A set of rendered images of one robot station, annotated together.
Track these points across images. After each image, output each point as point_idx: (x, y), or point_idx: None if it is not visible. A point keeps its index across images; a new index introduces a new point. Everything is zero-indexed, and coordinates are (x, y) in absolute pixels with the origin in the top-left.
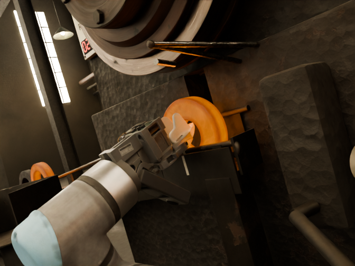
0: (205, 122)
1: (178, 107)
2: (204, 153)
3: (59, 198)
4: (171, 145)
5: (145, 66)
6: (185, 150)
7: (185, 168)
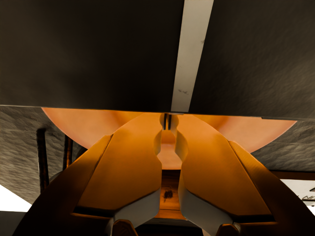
0: (85, 128)
1: (167, 162)
2: (9, 99)
3: None
4: (181, 192)
5: (192, 224)
6: (17, 228)
7: (204, 39)
